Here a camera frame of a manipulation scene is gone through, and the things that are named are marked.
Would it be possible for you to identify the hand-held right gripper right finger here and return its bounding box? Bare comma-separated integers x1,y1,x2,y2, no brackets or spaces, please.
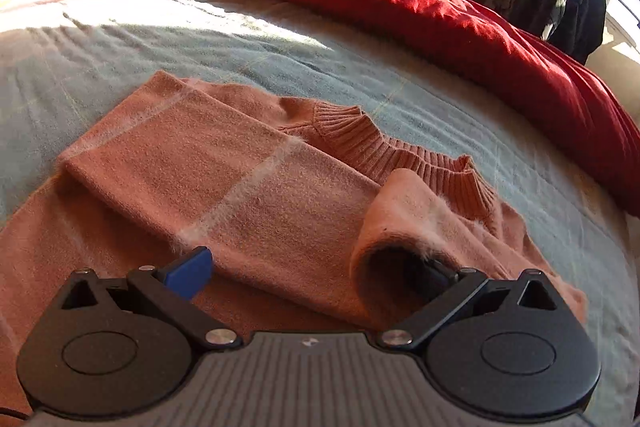
377,258,558,353

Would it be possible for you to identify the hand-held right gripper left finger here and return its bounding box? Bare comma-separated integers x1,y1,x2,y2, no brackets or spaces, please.
60,246,243,353

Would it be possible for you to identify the orange knit sweater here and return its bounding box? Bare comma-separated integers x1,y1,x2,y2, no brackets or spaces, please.
0,71,588,413

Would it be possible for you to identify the bed with blue plaid sheet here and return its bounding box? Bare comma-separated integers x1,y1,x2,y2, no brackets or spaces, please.
0,0,640,427

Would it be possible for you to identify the dark navy jacket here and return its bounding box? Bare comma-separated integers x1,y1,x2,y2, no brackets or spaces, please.
570,0,608,65

